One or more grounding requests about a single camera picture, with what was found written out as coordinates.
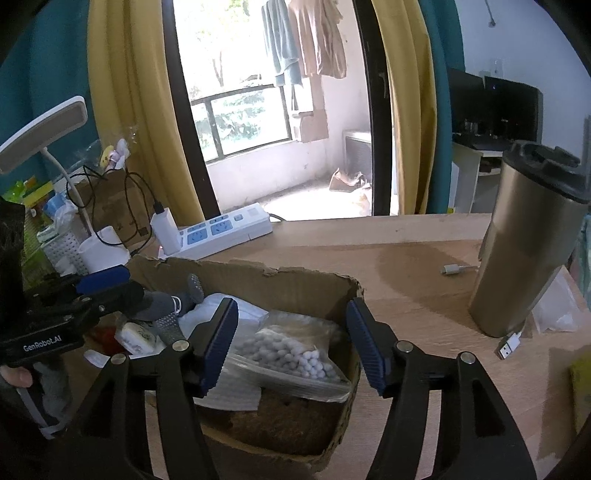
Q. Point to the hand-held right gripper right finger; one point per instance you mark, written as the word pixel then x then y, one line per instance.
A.
pixel 364 346

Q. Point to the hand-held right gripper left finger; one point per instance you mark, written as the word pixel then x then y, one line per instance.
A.
pixel 221 346

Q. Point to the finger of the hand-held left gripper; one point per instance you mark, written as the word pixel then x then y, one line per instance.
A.
pixel 104 277
pixel 124 297

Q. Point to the printed tissue pack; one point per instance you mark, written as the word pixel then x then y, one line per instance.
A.
pixel 138 338

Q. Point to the white sheet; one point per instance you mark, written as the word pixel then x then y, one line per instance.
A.
pixel 231 392

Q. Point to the grey dotted sock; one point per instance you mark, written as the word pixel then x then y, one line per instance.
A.
pixel 184 295
pixel 167 327

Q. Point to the bag of white beads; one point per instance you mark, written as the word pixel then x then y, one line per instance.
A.
pixel 286 355

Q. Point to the cardboard box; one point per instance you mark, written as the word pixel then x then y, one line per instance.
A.
pixel 295 295

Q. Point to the red soft ball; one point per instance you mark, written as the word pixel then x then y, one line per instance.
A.
pixel 106 339

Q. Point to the person's left hand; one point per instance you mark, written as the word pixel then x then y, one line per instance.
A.
pixel 16 376

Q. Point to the white perforated basket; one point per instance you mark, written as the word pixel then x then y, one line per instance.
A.
pixel 64 249

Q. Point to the brown carton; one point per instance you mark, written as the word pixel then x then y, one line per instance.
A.
pixel 111 203

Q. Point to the white charger plug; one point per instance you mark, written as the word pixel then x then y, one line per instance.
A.
pixel 165 230

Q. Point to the blue and white packet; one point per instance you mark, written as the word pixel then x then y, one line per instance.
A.
pixel 60 210

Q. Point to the brown fibre pad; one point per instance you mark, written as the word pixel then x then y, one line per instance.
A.
pixel 277 424

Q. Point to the green snack packet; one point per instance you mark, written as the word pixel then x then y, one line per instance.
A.
pixel 27 191

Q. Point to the white power strip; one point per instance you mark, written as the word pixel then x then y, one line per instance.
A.
pixel 221 228

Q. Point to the small plush toy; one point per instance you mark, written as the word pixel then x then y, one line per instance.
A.
pixel 114 154

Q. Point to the white desk lamp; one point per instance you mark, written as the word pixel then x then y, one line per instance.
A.
pixel 46 127

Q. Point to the cardboard scrap on balcony floor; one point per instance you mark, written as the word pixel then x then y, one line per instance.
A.
pixel 348 181

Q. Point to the yellow curtain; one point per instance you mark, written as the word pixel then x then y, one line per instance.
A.
pixel 406 92
pixel 134 92

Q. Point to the steel tumbler with black lid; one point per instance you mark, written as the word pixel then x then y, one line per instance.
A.
pixel 521 240

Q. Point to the air conditioner unit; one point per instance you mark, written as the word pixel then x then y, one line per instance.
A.
pixel 358 154

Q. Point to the clear plastic bag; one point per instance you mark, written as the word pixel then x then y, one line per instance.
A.
pixel 554 309

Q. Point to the white cabinet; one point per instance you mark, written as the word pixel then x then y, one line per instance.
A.
pixel 464 180

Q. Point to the balcony window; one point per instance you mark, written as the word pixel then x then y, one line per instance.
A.
pixel 240 120

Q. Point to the yellow tissue packet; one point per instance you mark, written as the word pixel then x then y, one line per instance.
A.
pixel 582 383

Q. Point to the teal curtain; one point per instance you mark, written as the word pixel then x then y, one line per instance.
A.
pixel 443 115
pixel 46 60

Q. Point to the pastel cloth pile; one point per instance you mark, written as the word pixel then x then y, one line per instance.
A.
pixel 582 249

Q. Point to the black monitor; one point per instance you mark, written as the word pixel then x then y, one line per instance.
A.
pixel 512 110
pixel 466 104

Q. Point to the hanging teal towel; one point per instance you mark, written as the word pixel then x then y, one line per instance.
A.
pixel 281 46

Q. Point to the hanging beige shirt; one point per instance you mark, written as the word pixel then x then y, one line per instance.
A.
pixel 318 41

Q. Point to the cardboard piece on balcony wall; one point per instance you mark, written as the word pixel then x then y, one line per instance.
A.
pixel 311 125

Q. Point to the black door frame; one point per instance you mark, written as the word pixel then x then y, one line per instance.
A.
pixel 376 115

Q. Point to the white wall socket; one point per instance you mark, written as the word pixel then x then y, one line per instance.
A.
pixel 497 66

